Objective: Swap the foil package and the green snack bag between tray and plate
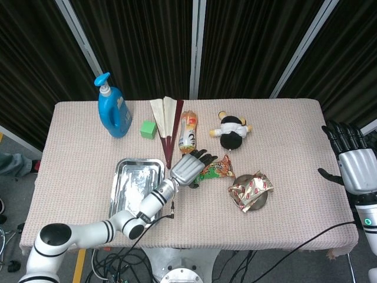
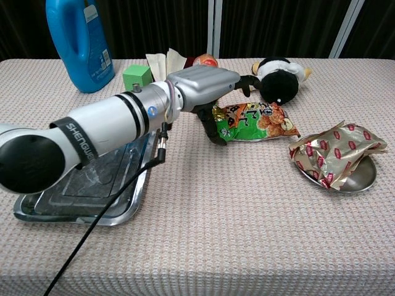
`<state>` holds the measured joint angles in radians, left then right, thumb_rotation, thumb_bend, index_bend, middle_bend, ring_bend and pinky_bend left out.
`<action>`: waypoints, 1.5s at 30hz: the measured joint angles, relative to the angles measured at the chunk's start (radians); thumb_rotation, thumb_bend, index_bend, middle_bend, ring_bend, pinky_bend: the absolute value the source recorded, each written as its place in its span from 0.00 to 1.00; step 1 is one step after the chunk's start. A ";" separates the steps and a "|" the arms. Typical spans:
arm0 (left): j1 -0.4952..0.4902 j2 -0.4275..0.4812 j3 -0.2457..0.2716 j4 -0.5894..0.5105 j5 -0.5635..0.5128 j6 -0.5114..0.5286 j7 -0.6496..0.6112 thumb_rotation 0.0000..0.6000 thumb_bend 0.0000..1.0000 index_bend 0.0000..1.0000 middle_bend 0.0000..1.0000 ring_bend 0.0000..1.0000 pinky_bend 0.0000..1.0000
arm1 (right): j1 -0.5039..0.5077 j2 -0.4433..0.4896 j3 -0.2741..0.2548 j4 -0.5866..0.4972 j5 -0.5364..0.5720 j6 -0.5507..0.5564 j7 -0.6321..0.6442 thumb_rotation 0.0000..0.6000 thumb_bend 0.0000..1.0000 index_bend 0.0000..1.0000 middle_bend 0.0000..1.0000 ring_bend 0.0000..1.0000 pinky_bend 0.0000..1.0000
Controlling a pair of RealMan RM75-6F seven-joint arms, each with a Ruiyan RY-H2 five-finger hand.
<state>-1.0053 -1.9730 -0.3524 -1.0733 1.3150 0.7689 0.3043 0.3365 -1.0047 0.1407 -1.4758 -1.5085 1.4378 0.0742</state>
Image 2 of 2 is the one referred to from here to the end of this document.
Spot black white plush toy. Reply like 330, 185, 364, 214
250, 56, 312, 105

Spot folding fan, dark red ribs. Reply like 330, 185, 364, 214
145, 47, 188, 83

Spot red gold snack packet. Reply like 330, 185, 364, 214
288, 120, 388, 191

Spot black pleated partition panel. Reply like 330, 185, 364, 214
219, 0, 352, 59
95, 0, 211, 60
339, 0, 395, 61
0, 0, 62, 62

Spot rectangular steel tray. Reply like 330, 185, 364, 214
12, 129, 158, 227

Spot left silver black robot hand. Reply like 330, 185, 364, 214
166, 64, 262, 146

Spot blue detergent pump bottle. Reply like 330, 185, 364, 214
45, 0, 115, 94

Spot round steel plate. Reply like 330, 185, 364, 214
293, 154, 378, 194

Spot green orange snack bag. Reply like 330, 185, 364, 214
212, 102, 301, 143

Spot pink woven tablecloth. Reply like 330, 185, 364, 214
0, 57, 395, 296

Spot orange drink plastic bottle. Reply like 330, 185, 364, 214
193, 53, 219, 68

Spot green cube block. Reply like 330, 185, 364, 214
122, 64, 154, 93

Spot black velcro strap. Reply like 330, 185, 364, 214
49, 116, 100, 170

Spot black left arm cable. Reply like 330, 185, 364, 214
43, 121, 169, 296

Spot grey aluminium partition post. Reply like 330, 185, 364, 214
328, 0, 365, 59
207, 0, 222, 59

